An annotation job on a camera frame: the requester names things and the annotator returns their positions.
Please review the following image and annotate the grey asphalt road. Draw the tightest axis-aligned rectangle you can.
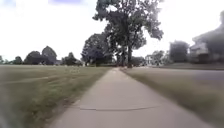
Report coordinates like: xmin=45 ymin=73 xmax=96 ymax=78
xmin=146 ymin=65 xmax=224 ymax=84

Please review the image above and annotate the grass strip beside road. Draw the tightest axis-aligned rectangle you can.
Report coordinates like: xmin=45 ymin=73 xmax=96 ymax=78
xmin=121 ymin=66 xmax=224 ymax=128

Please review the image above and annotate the tall leafy tree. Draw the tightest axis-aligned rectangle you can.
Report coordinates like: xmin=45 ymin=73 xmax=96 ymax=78
xmin=92 ymin=0 xmax=165 ymax=69

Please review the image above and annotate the grey concrete sidewalk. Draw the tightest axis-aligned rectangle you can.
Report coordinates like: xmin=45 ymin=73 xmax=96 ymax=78
xmin=49 ymin=67 xmax=214 ymax=128

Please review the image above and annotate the dark bushy tree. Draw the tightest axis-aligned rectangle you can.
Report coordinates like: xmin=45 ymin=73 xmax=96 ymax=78
xmin=168 ymin=40 xmax=190 ymax=64

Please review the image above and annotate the wide grass lawn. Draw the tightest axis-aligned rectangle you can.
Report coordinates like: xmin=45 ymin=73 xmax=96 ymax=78
xmin=0 ymin=64 xmax=113 ymax=128

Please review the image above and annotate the grey house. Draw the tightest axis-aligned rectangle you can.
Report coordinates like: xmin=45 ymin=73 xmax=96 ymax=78
xmin=188 ymin=9 xmax=224 ymax=65

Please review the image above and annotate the dark rounded tree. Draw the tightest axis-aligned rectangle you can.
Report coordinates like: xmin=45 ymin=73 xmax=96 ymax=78
xmin=80 ymin=32 xmax=114 ymax=67

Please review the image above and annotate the row of distant trees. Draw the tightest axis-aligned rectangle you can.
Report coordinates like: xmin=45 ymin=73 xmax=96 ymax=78
xmin=0 ymin=45 xmax=83 ymax=66

